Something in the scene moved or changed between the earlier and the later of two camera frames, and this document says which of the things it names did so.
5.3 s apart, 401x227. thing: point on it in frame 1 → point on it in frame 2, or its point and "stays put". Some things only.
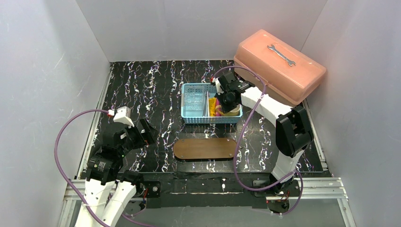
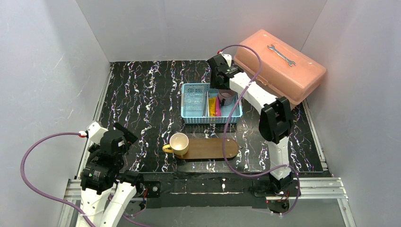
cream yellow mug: x=236 y=111 → x=178 y=144
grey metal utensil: x=206 y=107 stays put
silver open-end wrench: x=290 y=62 stays put
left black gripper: x=141 y=133 → x=126 y=135
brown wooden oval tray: x=191 y=148 stays put
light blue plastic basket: x=195 y=105 stays put
